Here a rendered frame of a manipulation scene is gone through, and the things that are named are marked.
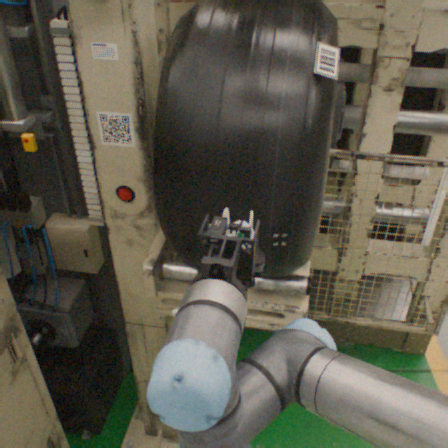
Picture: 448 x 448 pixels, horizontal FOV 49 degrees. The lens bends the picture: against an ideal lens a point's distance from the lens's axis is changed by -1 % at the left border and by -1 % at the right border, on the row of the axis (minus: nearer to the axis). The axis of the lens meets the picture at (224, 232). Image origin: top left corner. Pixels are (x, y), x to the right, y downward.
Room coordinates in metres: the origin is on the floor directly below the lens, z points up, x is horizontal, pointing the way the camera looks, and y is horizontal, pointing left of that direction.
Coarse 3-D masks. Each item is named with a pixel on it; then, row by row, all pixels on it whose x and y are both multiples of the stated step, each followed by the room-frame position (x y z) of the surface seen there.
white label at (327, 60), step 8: (320, 48) 0.80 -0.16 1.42; (328, 48) 0.81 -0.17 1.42; (336, 48) 0.81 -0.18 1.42; (320, 56) 0.79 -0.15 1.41; (328, 56) 0.79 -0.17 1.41; (336, 56) 0.80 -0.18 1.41; (320, 64) 0.78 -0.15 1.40; (328, 64) 0.78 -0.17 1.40; (336, 64) 0.79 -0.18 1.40; (320, 72) 0.77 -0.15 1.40; (328, 72) 0.77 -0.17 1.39; (336, 72) 0.77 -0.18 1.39
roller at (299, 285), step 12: (168, 264) 0.85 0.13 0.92; (180, 264) 0.85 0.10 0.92; (168, 276) 0.83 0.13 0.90; (180, 276) 0.83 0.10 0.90; (192, 276) 0.82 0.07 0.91; (288, 276) 0.80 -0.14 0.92; (300, 276) 0.80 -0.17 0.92; (252, 288) 0.80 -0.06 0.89; (264, 288) 0.79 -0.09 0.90; (276, 288) 0.79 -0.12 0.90; (288, 288) 0.78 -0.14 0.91; (300, 288) 0.78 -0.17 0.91
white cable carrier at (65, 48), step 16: (64, 48) 0.95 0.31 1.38; (64, 64) 0.96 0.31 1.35; (64, 80) 0.96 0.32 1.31; (80, 96) 0.96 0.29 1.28; (80, 112) 0.95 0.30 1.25; (80, 128) 0.95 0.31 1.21; (80, 144) 0.96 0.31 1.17; (80, 160) 0.96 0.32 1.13; (96, 176) 0.96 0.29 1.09; (96, 192) 0.95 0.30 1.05; (96, 208) 0.95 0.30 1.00; (96, 224) 0.96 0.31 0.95
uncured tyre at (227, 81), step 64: (256, 0) 0.93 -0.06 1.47; (320, 0) 0.97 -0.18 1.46; (192, 64) 0.79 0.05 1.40; (256, 64) 0.78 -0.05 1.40; (192, 128) 0.72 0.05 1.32; (256, 128) 0.71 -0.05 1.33; (320, 128) 0.72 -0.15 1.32; (192, 192) 0.69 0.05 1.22; (256, 192) 0.67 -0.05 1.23; (320, 192) 0.70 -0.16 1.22; (192, 256) 0.72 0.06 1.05
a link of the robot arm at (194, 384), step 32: (192, 320) 0.33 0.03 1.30; (224, 320) 0.34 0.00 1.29; (160, 352) 0.30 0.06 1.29; (192, 352) 0.29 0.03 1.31; (224, 352) 0.30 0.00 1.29; (160, 384) 0.26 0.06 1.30; (192, 384) 0.26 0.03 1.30; (224, 384) 0.27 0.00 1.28; (160, 416) 0.26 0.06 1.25; (192, 416) 0.25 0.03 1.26; (224, 416) 0.27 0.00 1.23
